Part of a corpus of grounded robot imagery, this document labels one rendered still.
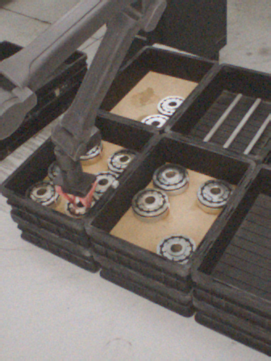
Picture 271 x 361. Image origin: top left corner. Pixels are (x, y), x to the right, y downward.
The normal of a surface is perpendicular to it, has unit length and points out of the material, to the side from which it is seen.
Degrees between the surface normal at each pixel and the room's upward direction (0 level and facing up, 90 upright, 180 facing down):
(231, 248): 0
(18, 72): 26
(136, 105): 0
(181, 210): 0
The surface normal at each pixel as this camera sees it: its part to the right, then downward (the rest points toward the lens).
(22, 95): 0.04, -0.33
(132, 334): -0.12, -0.69
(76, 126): -0.51, 0.37
